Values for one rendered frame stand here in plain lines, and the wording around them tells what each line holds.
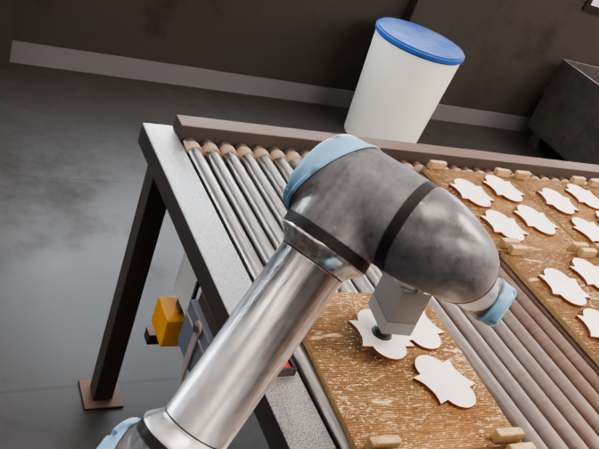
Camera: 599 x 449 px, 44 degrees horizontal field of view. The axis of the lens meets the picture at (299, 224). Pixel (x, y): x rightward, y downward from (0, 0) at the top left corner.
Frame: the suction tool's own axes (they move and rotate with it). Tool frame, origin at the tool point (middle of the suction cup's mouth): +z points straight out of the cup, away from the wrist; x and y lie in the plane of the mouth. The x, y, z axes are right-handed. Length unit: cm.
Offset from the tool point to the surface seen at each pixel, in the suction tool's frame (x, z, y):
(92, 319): 36, 95, 104
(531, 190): -85, 1, 78
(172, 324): 32.2, 25.7, 27.3
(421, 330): -11.5, 0.4, 3.9
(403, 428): 2.5, 1.3, -21.5
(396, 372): -1.3, 1.3, -8.0
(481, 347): -27.8, 3.2, 3.2
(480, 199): -57, 0, 64
